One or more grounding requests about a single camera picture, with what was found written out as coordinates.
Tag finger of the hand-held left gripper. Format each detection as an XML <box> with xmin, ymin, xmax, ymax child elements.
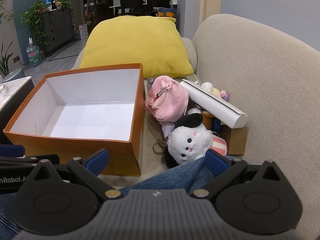
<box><xmin>0</xmin><ymin>145</ymin><xmax>26</xmax><ymax>158</ymax></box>
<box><xmin>0</xmin><ymin>154</ymin><xmax>60</xmax><ymax>167</ymax></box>

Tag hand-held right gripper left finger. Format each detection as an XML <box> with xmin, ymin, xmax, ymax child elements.
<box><xmin>21</xmin><ymin>148</ymin><xmax>123</xmax><ymax>202</ymax></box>

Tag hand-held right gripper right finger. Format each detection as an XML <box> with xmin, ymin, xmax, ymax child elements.
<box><xmin>192</xmin><ymin>149</ymin><xmax>290</xmax><ymax>200</ymax></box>

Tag orange cardboard box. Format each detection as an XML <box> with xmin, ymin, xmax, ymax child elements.
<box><xmin>3</xmin><ymin>63</ymin><xmax>145</xmax><ymax>177</ymax></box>

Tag pink striped plush toy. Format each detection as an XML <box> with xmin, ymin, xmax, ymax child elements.
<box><xmin>210</xmin><ymin>132</ymin><xmax>228</xmax><ymax>157</ymax></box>

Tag brown kraft box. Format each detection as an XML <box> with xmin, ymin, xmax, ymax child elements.
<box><xmin>220</xmin><ymin>125</ymin><xmax>247</xmax><ymax>155</ymax></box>

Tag white plush toy black hat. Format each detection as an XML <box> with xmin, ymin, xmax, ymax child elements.
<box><xmin>164</xmin><ymin>113</ymin><xmax>213</xmax><ymax>169</ymax></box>

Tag orange and navy plush toy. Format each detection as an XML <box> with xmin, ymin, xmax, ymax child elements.
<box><xmin>201</xmin><ymin>111</ymin><xmax>222</xmax><ymax>133</ymax></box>

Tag person's blue jeans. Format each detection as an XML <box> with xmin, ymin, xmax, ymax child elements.
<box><xmin>0</xmin><ymin>156</ymin><xmax>239</xmax><ymax>240</ymax></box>

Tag long white box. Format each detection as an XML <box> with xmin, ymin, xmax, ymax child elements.
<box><xmin>180</xmin><ymin>79</ymin><xmax>249</xmax><ymax>128</ymax></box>

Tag gold keyring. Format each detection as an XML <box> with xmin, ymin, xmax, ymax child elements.
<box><xmin>153</xmin><ymin>139</ymin><xmax>168</xmax><ymax>155</ymax></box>

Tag marble top side table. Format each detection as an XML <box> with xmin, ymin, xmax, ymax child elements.
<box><xmin>0</xmin><ymin>76</ymin><xmax>34</xmax><ymax>143</ymax></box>

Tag grey round trash can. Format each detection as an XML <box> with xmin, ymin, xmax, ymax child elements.
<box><xmin>2</xmin><ymin>68</ymin><xmax>25</xmax><ymax>83</ymax></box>

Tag pastel crochet toy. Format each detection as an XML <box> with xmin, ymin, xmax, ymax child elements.
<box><xmin>201</xmin><ymin>82</ymin><xmax>230</xmax><ymax>102</ymax></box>

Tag pink fabric pouch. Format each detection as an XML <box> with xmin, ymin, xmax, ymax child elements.
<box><xmin>144</xmin><ymin>75</ymin><xmax>189</xmax><ymax>122</ymax></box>

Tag tall leafy floor plant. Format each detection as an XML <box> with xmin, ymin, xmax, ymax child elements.
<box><xmin>0</xmin><ymin>41</ymin><xmax>14</xmax><ymax>77</ymax></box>

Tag beige sofa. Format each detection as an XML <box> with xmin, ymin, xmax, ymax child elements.
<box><xmin>71</xmin><ymin>14</ymin><xmax>320</xmax><ymax>240</ymax></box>

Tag large water jug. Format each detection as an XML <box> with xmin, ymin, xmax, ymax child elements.
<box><xmin>26</xmin><ymin>42</ymin><xmax>42</xmax><ymax>67</ymax></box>

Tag yellow pillow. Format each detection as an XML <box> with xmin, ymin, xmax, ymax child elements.
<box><xmin>79</xmin><ymin>16</ymin><xmax>194</xmax><ymax>79</ymax></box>

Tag dark grey cabinet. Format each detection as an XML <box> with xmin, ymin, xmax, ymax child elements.
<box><xmin>41</xmin><ymin>8</ymin><xmax>75</xmax><ymax>53</ymax></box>

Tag trailing green plant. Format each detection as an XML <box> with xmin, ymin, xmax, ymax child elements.
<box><xmin>20</xmin><ymin>0</ymin><xmax>50</xmax><ymax>47</ymax></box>

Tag blue and yellow stool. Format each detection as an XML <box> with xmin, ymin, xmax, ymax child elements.
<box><xmin>158</xmin><ymin>8</ymin><xmax>177</xmax><ymax>20</ymax></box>

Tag small green potted plant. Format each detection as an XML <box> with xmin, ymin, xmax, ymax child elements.
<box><xmin>60</xmin><ymin>0</ymin><xmax>73</xmax><ymax>12</ymax></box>

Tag dark dining chair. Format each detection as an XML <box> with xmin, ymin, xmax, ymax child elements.
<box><xmin>120</xmin><ymin>0</ymin><xmax>143</xmax><ymax>17</ymax></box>
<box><xmin>146</xmin><ymin>0</ymin><xmax>172</xmax><ymax>15</ymax></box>

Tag green wall plant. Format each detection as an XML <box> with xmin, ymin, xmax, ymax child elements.
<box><xmin>0</xmin><ymin>2</ymin><xmax>15</xmax><ymax>24</ymax></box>

